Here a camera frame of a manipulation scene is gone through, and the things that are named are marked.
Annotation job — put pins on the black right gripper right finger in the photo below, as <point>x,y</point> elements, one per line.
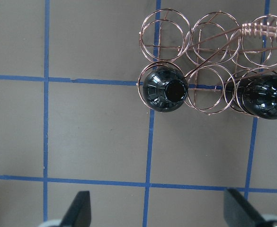
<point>238,212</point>

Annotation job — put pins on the copper wire wine basket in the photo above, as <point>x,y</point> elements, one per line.
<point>214,51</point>

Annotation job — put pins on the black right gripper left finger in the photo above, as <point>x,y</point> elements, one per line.
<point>79,212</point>

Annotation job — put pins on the dark wine bottle in basket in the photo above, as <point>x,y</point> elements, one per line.
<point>165,89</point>

